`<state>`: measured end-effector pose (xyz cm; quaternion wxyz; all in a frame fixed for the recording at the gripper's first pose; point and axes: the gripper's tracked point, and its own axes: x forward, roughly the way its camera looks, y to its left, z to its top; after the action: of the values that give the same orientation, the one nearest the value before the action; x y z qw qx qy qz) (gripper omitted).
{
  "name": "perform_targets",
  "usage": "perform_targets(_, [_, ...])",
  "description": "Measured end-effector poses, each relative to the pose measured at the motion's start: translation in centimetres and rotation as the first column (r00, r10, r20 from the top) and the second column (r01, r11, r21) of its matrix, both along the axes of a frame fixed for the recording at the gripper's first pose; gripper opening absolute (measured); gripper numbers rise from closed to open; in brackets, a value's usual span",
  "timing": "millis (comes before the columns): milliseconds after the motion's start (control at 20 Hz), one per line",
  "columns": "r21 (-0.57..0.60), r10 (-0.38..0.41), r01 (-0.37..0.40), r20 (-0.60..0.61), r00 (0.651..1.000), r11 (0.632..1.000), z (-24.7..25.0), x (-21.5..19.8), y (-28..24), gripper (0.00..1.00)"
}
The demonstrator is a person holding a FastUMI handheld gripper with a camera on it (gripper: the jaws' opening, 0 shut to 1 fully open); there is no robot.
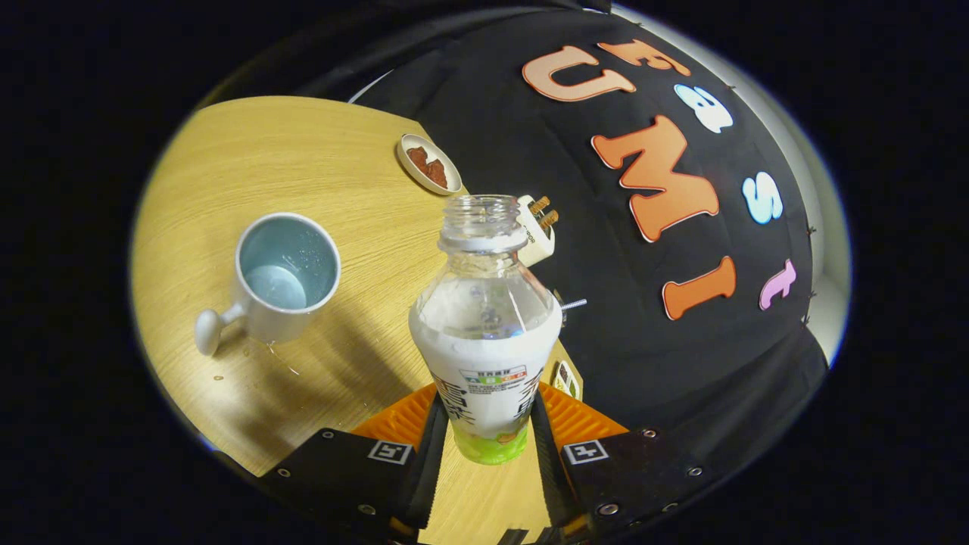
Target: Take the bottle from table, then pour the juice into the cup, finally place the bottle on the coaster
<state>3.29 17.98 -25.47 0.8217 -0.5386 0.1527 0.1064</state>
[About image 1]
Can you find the white divided dish with beans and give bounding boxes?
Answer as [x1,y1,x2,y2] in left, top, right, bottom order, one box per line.
[553,360,582,400]

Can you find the white toaster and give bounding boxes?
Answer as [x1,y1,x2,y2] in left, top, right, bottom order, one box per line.
[516,195,561,267]

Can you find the small beige round plate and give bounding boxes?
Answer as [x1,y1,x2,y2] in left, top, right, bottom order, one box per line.
[396,133,463,197]

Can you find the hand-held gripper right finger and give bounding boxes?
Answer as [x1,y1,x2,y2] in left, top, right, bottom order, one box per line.
[530,382,716,542]

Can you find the clear juice bottle green base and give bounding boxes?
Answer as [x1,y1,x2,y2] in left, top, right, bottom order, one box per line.
[409,195,564,466]

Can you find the wooden table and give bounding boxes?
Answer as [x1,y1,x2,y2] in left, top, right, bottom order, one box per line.
[130,95,584,545]

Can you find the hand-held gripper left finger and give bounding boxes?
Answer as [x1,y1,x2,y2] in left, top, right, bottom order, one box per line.
[257,382,449,542]

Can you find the white cup with knob handle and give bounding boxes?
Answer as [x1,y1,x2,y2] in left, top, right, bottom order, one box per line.
[195,212,342,357]

